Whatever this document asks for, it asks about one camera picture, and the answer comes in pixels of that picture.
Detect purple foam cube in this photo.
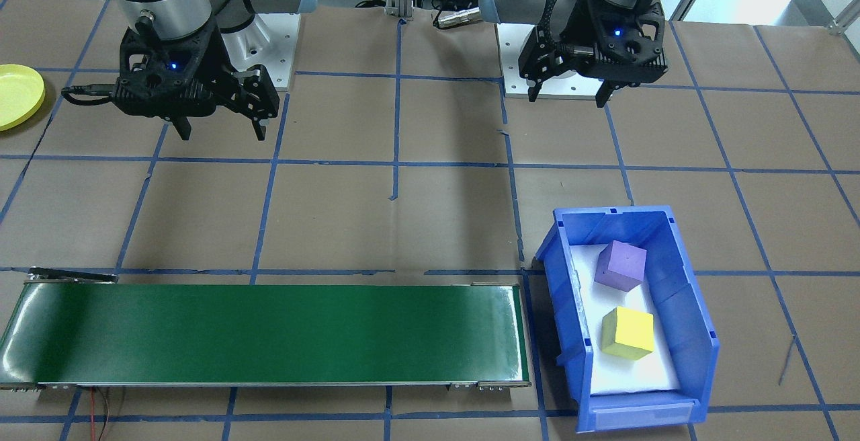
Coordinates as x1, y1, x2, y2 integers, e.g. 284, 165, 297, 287
594, 240, 648, 292

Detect red black conveyor wires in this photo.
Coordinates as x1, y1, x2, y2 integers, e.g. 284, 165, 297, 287
89, 387, 127, 441

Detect blue plastic storage bin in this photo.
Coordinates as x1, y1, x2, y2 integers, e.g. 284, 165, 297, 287
535, 206, 720, 436

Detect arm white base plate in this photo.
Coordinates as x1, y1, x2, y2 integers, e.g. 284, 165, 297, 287
496, 21, 609, 99
222, 12, 301, 92

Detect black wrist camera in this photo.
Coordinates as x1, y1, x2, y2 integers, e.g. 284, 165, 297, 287
111, 80, 217, 121
572, 56, 671, 85

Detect silver cylindrical connector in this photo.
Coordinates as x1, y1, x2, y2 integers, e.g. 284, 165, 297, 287
433, 7, 482, 29

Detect yellow foam cube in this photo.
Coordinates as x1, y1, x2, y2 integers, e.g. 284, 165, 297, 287
601, 306, 655, 361

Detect green conveyor belt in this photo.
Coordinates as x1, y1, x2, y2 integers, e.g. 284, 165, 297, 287
0, 268, 531, 391

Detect yellow plate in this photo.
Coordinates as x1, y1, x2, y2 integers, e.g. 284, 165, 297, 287
0, 65, 46, 132

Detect white foam pad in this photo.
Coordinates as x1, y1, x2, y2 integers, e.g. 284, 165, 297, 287
571, 243, 683, 396

